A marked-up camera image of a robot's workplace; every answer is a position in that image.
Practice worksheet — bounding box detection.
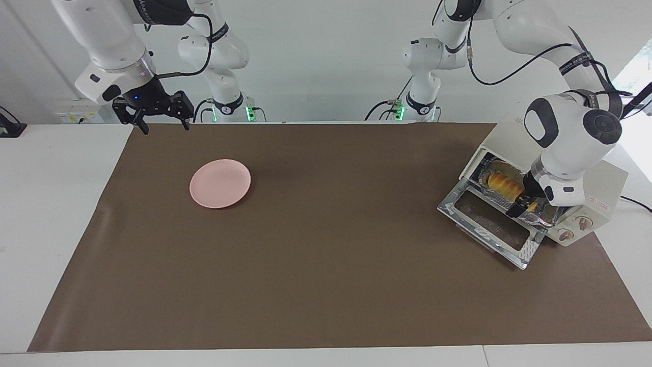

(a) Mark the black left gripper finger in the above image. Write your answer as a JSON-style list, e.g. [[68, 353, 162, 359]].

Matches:
[[506, 196, 531, 219]]

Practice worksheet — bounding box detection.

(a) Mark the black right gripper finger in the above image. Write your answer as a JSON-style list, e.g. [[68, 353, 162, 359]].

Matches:
[[113, 99, 149, 135], [173, 92, 195, 131]]

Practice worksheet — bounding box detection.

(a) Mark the aluminium foil tray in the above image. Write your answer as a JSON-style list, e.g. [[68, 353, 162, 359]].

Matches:
[[476, 158, 559, 228]]

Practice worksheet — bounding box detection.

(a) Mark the sliced golden bread loaf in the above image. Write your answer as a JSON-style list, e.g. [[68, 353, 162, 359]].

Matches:
[[483, 172, 538, 212]]

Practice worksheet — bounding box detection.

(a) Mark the foil-lined glass oven door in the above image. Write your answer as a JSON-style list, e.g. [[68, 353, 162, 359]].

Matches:
[[437, 186, 546, 270]]

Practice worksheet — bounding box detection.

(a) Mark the cream white toaster oven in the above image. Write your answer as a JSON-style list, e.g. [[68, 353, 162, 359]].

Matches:
[[458, 113, 629, 248]]

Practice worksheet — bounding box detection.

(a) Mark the pink round plate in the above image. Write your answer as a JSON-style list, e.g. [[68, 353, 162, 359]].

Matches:
[[189, 159, 252, 209]]

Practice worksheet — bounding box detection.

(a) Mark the black desk stand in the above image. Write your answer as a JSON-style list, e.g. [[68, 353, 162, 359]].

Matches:
[[0, 106, 27, 138]]

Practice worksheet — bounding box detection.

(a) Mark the brown table mat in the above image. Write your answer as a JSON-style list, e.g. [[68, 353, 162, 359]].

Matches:
[[28, 122, 652, 352]]

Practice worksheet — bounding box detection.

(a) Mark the white wall socket box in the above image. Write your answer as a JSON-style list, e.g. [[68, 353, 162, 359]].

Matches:
[[55, 102, 115, 124]]

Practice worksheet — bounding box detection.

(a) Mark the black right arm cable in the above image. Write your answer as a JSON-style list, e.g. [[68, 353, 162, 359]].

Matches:
[[145, 13, 213, 78]]

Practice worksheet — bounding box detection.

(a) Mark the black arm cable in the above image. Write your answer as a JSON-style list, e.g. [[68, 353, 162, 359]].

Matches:
[[466, 15, 635, 102], [145, 13, 213, 78]]

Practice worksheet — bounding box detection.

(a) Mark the black oven power cord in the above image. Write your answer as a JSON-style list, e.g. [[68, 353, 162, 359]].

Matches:
[[620, 196, 652, 213]]

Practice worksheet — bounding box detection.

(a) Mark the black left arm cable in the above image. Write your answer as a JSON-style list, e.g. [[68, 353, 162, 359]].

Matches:
[[466, 15, 635, 102]]

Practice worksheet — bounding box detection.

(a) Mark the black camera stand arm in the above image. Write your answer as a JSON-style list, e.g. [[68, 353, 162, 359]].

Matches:
[[619, 82, 652, 120]]

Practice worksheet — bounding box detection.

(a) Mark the black left base cable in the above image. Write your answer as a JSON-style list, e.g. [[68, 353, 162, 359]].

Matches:
[[364, 76, 412, 121]]

